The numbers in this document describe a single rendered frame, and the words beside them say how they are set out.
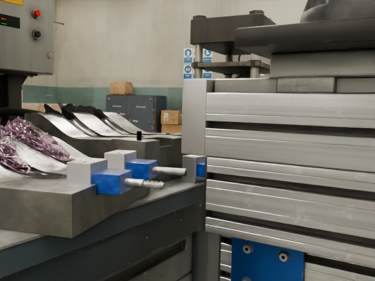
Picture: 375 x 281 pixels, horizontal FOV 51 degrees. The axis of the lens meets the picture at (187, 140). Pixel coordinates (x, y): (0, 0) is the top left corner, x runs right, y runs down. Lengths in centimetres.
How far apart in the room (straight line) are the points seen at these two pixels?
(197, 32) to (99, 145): 426
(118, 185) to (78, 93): 913
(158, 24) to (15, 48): 697
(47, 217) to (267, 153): 27
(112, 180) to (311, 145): 26
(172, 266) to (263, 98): 55
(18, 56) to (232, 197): 129
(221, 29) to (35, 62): 347
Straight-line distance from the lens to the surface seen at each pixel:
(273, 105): 42
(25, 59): 165
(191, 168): 82
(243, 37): 39
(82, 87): 957
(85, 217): 52
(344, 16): 41
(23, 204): 53
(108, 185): 53
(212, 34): 493
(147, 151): 77
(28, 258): 53
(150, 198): 68
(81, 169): 54
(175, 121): 763
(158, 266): 85
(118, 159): 64
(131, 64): 874
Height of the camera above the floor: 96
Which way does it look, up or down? 5 degrees down
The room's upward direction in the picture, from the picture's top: 1 degrees clockwise
